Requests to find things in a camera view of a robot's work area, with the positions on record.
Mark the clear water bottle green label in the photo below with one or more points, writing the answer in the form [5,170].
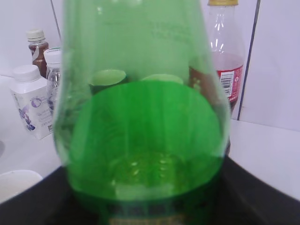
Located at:
[53,61]

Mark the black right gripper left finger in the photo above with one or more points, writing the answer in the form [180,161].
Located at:
[51,202]

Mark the brown tea bottle white cap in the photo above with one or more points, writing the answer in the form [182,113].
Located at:
[38,45]

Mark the cola bottle red label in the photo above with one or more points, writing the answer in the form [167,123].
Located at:
[215,67]

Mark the yellow paper cup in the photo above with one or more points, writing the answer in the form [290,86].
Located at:
[15,182]

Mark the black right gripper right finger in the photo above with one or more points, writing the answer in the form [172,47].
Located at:
[223,193]

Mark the white milk bottle purple print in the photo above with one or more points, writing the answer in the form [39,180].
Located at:
[28,90]

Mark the green plastic soda bottle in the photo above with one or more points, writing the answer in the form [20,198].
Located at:
[141,121]

